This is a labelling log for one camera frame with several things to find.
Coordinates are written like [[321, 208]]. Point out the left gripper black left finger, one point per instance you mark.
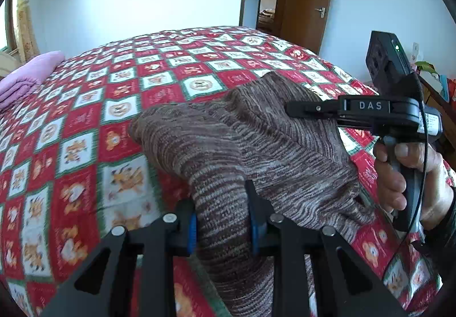
[[103, 283]]

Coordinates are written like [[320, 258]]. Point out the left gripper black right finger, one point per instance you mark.
[[344, 284]]

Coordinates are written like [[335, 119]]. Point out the brown striped knit sweater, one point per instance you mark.
[[299, 165]]

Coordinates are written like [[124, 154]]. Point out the person's right hand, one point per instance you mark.
[[438, 195]]

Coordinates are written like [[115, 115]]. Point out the green plant leaves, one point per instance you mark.
[[426, 68]]

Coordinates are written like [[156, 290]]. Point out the person's right dark sleeve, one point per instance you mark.
[[439, 245]]

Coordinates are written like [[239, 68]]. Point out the red patchwork cartoon bedspread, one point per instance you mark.
[[69, 170]]

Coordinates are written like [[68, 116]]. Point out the folded pink blanket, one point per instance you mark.
[[24, 80]]

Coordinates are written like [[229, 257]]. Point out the yellow patterned curtain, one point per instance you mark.
[[24, 32]]

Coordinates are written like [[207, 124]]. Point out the window with green frame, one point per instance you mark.
[[8, 42]]

